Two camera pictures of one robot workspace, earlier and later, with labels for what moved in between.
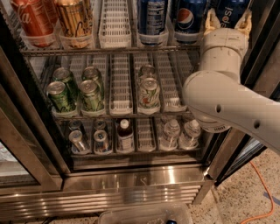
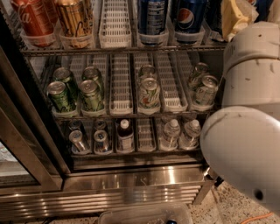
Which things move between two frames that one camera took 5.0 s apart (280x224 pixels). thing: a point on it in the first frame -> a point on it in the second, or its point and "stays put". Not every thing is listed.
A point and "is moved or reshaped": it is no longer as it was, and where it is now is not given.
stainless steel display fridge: x=92 y=110 stays put
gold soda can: x=75 y=22 stays put
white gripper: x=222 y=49 -> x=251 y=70
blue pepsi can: x=229 y=11 is moved or reshaped
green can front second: x=93 y=99 stays put
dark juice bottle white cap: x=125 y=137 stays put
